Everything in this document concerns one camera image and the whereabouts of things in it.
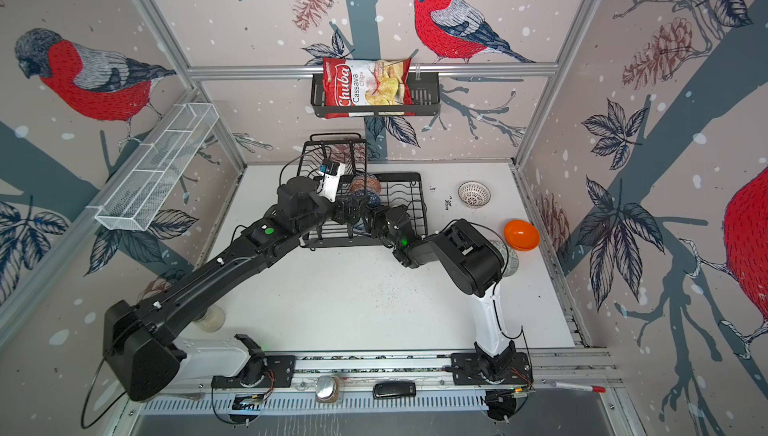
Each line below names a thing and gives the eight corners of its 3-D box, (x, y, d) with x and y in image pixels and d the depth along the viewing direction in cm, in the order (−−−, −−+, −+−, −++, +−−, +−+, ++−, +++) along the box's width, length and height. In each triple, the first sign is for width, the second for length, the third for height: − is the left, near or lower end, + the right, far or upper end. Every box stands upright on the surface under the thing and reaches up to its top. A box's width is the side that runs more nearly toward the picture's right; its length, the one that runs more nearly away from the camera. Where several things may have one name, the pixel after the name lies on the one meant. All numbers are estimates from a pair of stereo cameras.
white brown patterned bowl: (459, 207, 109) (462, 198, 105) (456, 190, 114) (458, 181, 110) (487, 207, 109) (491, 198, 105) (483, 190, 114) (486, 181, 110)
